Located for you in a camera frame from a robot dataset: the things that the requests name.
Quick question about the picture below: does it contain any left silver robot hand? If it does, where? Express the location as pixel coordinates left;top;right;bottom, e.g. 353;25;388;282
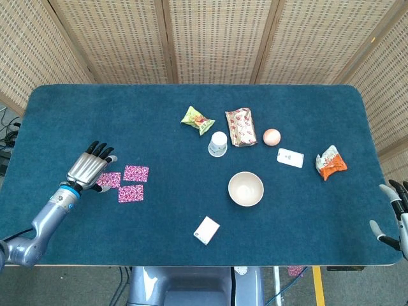
65;140;119;193

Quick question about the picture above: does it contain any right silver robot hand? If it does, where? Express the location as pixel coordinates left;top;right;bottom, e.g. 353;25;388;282
368;179;408;261

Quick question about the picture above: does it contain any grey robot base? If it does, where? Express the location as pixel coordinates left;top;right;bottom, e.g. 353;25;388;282
126;266;265;306

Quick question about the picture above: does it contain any blue table carpet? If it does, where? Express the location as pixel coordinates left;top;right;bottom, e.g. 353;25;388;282
0;84;404;267

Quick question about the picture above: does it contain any white orange snack bag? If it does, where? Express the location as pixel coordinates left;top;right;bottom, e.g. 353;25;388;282
315;145;348;182

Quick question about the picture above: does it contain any green snack bag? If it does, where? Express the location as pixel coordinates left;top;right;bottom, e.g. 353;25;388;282
180;105;216;136

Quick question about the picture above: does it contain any woven screen panel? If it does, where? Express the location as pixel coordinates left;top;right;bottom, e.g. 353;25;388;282
334;0;408;189
254;0;391;86
47;0;175;85
161;0;281;85
0;0;96;117

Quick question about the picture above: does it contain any white smartphone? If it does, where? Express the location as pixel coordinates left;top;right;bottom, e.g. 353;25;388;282
276;148;305;168

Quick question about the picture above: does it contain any white floral paper cup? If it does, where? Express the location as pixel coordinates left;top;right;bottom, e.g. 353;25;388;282
208;131;228;158

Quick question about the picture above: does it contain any white pink tissue pack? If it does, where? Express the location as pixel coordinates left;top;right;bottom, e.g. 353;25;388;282
193;215;221;246

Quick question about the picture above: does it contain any white table leg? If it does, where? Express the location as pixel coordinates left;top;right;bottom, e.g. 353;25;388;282
273;266;283;306

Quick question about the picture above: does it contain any peach coloured ball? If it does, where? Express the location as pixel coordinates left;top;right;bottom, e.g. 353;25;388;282
263;127;282;147

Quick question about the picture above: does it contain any gold red snack bag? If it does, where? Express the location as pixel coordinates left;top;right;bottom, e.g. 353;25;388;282
224;107;258;148

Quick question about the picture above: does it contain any beige bowl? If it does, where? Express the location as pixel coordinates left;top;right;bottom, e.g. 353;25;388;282
228;171;265;207

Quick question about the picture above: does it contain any black cable bundle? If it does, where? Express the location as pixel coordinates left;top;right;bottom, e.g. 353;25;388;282
0;106;22;152

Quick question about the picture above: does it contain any blue cable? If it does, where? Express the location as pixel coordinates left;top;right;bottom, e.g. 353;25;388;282
264;267;309;303

